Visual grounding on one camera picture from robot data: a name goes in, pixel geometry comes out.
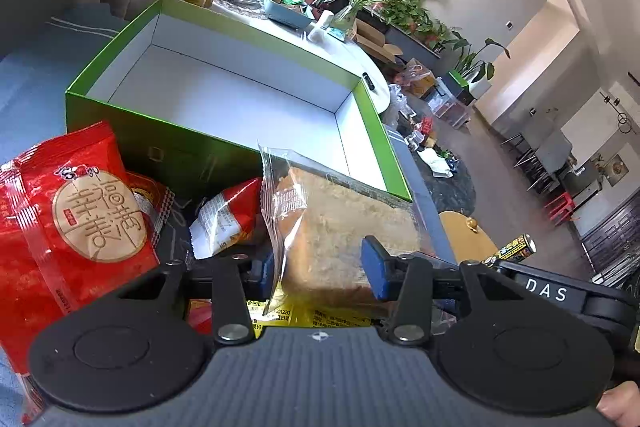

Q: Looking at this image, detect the person's right hand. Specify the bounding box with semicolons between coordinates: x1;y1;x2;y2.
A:
597;381;640;427

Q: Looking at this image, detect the small red white snack packet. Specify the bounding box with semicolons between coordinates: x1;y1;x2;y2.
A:
190;178;262;260

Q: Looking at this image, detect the round wooden side table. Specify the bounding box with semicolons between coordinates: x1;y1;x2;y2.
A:
439;211;498;263

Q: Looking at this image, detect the blue plastic tray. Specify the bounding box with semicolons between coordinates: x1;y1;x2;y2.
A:
264;0;314;30

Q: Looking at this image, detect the open brown cardboard box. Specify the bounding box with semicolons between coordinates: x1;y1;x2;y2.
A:
354;18;402;64

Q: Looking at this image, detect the black yellow drink can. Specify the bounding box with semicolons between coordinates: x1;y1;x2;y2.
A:
484;234;537;267

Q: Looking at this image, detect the spider plant in glass vase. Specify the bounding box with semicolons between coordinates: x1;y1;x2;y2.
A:
330;0;382;34

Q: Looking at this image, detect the red round-label snack bag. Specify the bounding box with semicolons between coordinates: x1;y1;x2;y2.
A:
1;122;158;424

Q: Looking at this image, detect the red patterned snack bag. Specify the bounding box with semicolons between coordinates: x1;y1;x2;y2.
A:
127;171;175;247

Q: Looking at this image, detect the black remote control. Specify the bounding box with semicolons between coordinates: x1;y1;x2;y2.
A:
361;72;375;91

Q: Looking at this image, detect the green open cardboard box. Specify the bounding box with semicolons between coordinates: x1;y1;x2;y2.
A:
65;0;410;198

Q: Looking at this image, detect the dark round marble table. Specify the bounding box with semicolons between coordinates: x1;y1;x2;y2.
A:
411;152;476;217

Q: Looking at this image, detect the yellow red barcode snack bag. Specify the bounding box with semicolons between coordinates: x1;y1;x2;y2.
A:
247;301;373;336

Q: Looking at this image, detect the clear-wrapped floss bread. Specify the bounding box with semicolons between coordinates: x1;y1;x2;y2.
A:
259;146;434;308

